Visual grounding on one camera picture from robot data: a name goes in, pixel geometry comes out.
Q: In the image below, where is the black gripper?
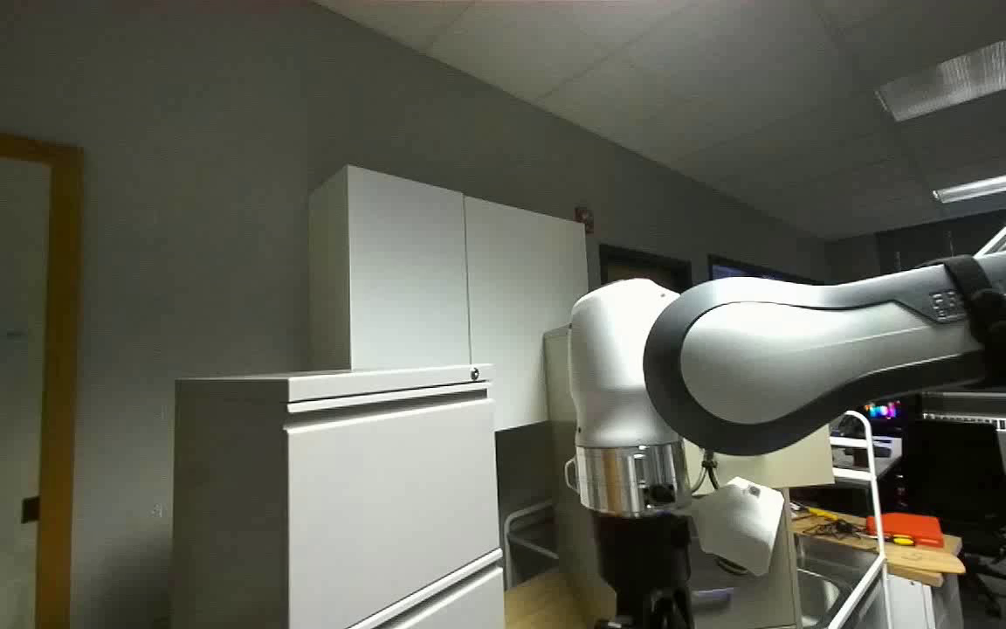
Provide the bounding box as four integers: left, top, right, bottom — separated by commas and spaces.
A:
589, 507, 699, 629

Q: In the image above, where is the gray metal lateral cabinet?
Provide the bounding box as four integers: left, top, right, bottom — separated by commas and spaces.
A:
171, 364, 509, 629

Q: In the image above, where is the tall white storage cabinet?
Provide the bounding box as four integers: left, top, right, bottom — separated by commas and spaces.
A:
306, 165, 589, 432

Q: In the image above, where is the beige box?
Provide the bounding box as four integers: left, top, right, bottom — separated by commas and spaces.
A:
716, 424, 838, 493

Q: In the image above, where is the white metal tube rack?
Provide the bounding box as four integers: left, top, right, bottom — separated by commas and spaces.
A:
797, 405, 893, 629

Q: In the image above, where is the orange tool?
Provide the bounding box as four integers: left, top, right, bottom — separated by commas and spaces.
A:
864, 511, 947, 552

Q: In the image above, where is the wooden workbench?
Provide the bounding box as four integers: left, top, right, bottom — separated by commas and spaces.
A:
793, 502, 972, 588

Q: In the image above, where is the black office chair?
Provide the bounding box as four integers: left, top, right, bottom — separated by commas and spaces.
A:
920, 417, 1006, 622

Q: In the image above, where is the narrow ceiling light panel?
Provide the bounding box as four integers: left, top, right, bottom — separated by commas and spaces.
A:
928, 157, 1006, 210

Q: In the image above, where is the large ceiling light panel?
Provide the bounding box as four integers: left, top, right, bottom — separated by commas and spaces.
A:
874, 19, 1006, 127

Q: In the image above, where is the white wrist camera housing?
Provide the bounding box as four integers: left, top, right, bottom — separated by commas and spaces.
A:
690, 475, 790, 580

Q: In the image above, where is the black velcro arm strap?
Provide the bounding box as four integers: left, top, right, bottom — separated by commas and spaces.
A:
941, 250, 1006, 388

